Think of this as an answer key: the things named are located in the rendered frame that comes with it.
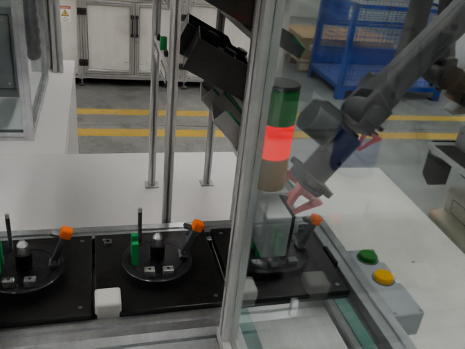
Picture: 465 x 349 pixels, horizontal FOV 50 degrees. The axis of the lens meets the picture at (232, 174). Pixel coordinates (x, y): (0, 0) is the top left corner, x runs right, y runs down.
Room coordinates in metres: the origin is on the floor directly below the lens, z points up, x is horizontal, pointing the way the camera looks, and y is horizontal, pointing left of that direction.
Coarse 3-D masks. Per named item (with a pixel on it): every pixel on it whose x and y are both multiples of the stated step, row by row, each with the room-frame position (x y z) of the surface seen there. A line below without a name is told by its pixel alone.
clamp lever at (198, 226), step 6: (192, 222) 0.82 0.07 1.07; (198, 222) 0.81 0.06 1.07; (186, 228) 0.80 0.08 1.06; (192, 228) 0.80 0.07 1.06; (198, 228) 0.80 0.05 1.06; (192, 234) 0.80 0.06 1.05; (186, 240) 0.81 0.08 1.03; (192, 240) 0.80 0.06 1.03; (186, 246) 0.80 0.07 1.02; (186, 252) 0.80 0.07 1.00
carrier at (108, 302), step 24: (96, 240) 0.85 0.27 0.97; (120, 240) 0.86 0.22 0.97; (144, 240) 0.84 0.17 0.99; (168, 240) 0.85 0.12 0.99; (96, 264) 0.78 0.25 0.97; (120, 264) 0.78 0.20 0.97; (144, 264) 0.77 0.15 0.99; (168, 264) 0.78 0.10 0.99; (192, 264) 0.81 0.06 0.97; (96, 288) 0.71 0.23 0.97; (120, 288) 0.71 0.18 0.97; (144, 288) 0.72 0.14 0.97; (168, 288) 0.73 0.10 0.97; (192, 288) 0.74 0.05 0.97; (216, 288) 0.74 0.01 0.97; (96, 312) 0.64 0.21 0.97; (120, 312) 0.65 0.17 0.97; (144, 312) 0.67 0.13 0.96
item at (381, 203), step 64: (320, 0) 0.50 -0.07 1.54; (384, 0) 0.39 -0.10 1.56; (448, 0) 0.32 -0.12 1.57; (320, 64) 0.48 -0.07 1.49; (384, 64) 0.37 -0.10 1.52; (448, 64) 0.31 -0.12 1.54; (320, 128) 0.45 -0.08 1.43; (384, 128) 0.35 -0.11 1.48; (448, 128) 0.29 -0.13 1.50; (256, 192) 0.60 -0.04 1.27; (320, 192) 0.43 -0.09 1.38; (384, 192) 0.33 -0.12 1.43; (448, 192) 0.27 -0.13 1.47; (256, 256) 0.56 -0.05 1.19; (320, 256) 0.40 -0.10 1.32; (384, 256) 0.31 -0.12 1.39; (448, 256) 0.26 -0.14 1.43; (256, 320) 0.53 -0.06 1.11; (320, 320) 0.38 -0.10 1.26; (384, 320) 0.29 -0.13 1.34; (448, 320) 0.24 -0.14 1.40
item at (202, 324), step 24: (168, 312) 0.68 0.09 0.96; (192, 312) 0.68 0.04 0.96; (216, 312) 0.69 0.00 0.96; (0, 336) 0.58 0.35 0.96; (24, 336) 0.59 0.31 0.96; (48, 336) 0.59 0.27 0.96; (72, 336) 0.60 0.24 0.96; (96, 336) 0.60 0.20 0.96; (120, 336) 0.61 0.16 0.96; (144, 336) 0.62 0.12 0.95; (168, 336) 0.63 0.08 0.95; (192, 336) 0.65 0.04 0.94; (216, 336) 0.66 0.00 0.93
